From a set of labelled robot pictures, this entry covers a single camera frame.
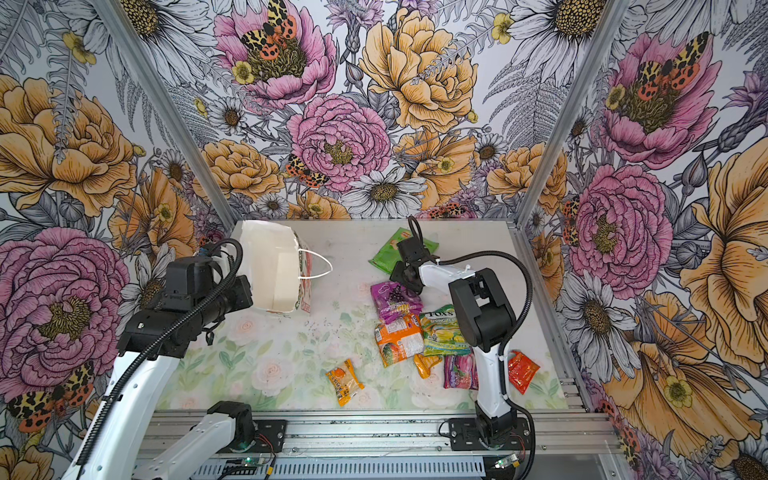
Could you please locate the green Lay's chips bag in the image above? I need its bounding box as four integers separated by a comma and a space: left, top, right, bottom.
368, 228, 413, 275

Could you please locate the aluminium front rail frame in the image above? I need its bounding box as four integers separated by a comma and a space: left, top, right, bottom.
101, 410, 625, 460

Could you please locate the orange Fox's fruits candy bag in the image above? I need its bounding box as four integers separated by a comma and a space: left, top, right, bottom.
374, 314, 425, 368

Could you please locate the floral table mat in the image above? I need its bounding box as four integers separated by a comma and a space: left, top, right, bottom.
157, 281, 568, 412

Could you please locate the purple Fox's berries candy bag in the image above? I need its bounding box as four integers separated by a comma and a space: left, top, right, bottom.
443, 354, 479, 390

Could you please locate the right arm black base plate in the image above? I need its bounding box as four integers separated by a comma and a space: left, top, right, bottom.
438, 417, 534, 452

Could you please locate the small orange yellow snack packet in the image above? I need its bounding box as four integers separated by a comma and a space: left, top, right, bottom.
325, 359, 365, 407

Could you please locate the green Fox's lemon candy bag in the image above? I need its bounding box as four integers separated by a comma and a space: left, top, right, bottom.
419, 304, 471, 357

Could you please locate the right black corrugated cable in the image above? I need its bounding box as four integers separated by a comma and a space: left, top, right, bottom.
407, 215, 537, 480

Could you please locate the white paper gift bag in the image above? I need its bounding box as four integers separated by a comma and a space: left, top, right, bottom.
232, 220, 333, 315

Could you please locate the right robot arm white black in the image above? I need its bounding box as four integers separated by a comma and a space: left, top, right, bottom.
390, 236, 535, 450

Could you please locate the left black corrugated cable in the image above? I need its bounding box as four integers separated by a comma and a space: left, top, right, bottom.
74, 238, 245, 469

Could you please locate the purple raisin snack bag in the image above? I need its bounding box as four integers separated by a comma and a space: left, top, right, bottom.
370, 281, 423, 324

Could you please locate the white slotted cable duct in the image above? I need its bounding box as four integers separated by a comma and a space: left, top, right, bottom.
183, 456, 486, 479

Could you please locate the small red snack packet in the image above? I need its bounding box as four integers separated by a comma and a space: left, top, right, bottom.
507, 350, 540, 394

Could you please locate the green circuit board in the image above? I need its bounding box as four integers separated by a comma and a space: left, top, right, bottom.
494, 454, 520, 469

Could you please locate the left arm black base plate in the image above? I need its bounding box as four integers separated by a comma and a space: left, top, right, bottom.
218, 419, 287, 454

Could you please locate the small orange candy packet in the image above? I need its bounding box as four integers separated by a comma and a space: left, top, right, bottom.
413, 354, 443, 379

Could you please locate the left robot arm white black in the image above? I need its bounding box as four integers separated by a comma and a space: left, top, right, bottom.
64, 252, 256, 479

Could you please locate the black corrugated cable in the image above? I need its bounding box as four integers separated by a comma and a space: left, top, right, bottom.
407, 215, 537, 480
74, 238, 245, 469

